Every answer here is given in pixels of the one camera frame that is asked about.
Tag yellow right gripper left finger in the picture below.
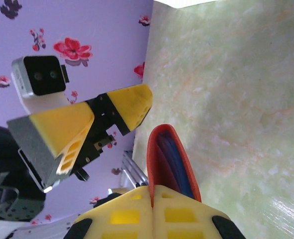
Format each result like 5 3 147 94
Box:
66 185 154 239

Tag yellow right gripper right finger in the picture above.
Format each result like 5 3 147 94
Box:
152 184 246 239

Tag orange card holder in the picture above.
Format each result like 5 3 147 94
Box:
146 124 202 207

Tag aluminium side rail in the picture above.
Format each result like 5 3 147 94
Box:
121 149 149 188

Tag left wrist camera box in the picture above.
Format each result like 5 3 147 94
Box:
11 55 70 117

